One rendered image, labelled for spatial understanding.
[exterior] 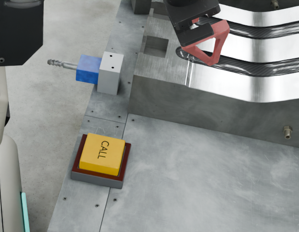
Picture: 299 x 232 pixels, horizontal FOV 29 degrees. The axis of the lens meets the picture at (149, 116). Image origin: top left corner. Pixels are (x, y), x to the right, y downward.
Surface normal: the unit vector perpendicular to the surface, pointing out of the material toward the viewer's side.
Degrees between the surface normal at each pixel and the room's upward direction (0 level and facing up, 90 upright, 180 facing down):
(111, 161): 0
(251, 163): 0
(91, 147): 0
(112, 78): 90
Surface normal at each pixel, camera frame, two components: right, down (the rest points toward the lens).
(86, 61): 0.15, -0.70
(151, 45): -0.14, 0.69
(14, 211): 0.58, -0.65
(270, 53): -0.24, -0.72
